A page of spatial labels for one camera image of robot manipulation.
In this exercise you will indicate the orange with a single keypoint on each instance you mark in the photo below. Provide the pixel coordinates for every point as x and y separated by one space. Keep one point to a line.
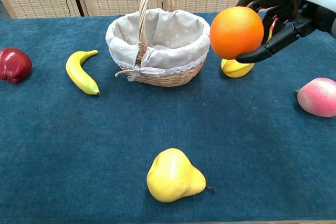
236 32

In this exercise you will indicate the pink peach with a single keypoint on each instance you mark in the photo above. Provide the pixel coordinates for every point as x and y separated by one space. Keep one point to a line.
319 98

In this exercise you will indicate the wicker basket with cloth lining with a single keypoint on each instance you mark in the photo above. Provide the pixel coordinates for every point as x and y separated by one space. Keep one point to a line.
170 51

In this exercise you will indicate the yellow starfruit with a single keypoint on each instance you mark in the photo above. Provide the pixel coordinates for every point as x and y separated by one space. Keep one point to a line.
236 70

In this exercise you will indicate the yellow pear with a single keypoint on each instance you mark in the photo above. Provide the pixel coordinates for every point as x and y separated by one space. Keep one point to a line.
173 176

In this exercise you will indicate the yellow plastic banana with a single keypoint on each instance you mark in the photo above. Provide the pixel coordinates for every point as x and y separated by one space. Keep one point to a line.
78 74

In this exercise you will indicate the blue table cloth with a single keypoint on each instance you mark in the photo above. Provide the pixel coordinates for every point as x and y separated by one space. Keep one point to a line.
78 142

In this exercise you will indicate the red apple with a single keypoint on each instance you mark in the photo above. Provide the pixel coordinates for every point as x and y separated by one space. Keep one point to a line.
14 65

